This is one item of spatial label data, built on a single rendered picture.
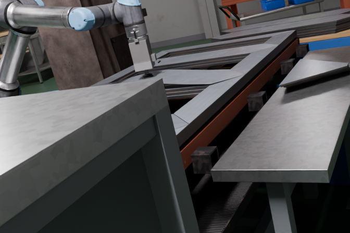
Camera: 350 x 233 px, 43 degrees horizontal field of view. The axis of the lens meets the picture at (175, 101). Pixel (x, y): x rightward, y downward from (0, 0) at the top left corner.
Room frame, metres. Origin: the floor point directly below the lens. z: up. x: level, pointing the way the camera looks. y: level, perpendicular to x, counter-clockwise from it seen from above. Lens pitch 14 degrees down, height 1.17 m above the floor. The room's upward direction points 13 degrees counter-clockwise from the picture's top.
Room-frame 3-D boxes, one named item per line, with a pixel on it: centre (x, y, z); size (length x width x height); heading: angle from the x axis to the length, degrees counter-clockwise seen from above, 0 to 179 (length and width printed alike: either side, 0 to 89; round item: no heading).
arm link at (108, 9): (1.63, 0.17, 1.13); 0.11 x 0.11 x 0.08; 61
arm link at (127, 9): (1.60, 0.08, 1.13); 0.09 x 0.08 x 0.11; 61
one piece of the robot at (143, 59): (1.59, 0.06, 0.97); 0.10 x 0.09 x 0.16; 83
